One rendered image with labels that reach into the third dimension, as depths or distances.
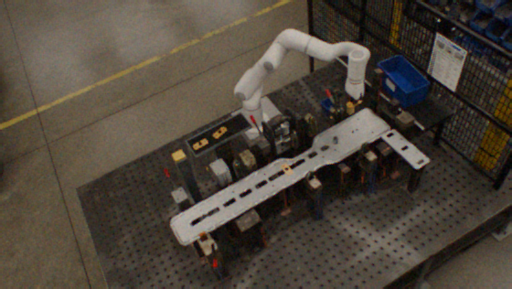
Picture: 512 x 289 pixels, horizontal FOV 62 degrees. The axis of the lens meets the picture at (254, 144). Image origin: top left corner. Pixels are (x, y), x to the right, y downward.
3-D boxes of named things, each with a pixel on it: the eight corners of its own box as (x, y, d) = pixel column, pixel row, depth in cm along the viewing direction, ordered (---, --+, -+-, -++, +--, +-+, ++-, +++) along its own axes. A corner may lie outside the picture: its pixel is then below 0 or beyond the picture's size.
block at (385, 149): (378, 186, 262) (383, 158, 241) (367, 174, 269) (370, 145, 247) (391, 178, 264) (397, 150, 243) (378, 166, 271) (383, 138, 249)
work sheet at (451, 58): (454, 94, 242) (469, 50, 218) (425, 73, 255) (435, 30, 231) (457, 92, 242) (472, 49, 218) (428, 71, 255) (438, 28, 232)
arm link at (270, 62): (255, 90, 275) (243, 107, 267) (240, 78, 273) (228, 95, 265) (293, 49, 232) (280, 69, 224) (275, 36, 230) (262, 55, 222)
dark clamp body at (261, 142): (267, 189, 271) (260, 153, 242) (257, 176, 279) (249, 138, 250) (282, 181, 274) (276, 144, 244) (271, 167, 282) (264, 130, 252)
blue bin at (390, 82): (403, 109, 255) (406, 93, 245) (375, 79, 274) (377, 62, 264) (427, 99, 257) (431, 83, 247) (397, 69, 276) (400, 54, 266)
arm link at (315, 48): (314, 37, 227) (368, 59, 222) (303, 57, 219) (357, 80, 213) (318, 25, 220) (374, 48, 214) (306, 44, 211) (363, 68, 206)
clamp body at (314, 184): (314, 224, 252) (313, 193, 225) (303, 209, 259) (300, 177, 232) (326, 217, 254) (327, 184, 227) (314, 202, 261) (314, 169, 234)
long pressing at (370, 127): (184, 252, 219) (183, 251, 218) (167, 219, 233) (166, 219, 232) (393, 130, 251) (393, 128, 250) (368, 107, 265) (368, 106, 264)
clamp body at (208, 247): (218, 288, 235) (205, 261, 207) (208, 266, 244) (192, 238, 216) (236, 278, 238) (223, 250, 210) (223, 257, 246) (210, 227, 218)
